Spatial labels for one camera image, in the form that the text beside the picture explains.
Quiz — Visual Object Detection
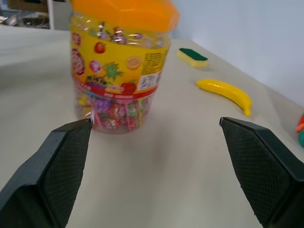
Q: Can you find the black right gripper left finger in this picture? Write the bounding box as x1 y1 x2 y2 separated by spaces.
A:
0 118 93 228

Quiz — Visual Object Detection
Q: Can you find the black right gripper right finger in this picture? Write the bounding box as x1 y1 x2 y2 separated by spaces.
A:
219 116 304 228

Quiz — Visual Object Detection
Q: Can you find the candy jar with orange lid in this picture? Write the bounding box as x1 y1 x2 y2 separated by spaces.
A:
69 0 181 133

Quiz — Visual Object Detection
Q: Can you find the orange green toy carrot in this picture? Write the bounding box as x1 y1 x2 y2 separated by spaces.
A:
295 113 304 149

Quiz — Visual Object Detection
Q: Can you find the yellow toy banana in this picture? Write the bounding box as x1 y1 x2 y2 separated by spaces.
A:
196 79 253 117

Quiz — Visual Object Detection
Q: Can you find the yellow green sponge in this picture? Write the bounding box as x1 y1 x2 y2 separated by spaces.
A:
177 47 209 69

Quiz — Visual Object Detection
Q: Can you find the white shelf with clutter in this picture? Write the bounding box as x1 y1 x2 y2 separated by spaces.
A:
0 0 72 31

